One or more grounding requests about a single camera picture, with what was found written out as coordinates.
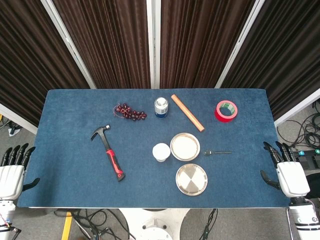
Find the white flowered paper cup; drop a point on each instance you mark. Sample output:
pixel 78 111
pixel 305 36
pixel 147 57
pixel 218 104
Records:
pixel 161 151

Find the dark red grape bunch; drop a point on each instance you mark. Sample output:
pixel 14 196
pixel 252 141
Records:
pixel 127 112

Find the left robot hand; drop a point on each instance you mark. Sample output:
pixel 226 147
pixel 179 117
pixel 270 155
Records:
pixel 11 180

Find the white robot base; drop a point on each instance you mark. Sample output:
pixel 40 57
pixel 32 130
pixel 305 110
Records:
pixel 155 225

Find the wooden rod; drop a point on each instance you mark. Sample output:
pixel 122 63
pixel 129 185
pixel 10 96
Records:
pixel 188 113

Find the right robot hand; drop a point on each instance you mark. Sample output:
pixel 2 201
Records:
pixel 292 177

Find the brown pleated screen panel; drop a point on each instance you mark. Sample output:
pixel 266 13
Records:
pixel 200 42
pixel 287 50
pixel 107 45
pixel 30 62

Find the white screen frame post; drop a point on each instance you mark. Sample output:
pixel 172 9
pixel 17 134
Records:
pixel 240 45
pixel 153 42
pixel 70 47

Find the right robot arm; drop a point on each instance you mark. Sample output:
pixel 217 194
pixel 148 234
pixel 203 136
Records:
pixel 303 217

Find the white screen frame rail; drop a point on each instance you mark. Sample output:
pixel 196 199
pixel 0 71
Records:
pixel 297 110
pixel 17 118

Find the red tape roll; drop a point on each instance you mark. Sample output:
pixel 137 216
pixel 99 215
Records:
pixel 221 116

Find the red black claw hammer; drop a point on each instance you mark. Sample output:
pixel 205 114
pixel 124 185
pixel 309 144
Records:
pixel 110 153

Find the metal plate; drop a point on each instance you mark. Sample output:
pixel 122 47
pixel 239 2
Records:
pixel 191 180

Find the blue table mat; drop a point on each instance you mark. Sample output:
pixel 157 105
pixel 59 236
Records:
pixel 75 175

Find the metal bowl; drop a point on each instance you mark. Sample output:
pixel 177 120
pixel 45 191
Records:
pixel 197 150

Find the silver blue drink can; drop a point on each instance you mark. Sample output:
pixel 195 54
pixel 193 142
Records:
pixel 161 108

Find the yellow floor tape strip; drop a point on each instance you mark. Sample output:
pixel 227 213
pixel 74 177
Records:
pixel 67 225

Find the metal spoon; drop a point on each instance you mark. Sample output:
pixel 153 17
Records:
pixel 220 152

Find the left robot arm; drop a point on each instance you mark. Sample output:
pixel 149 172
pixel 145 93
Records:
pixel 6 212

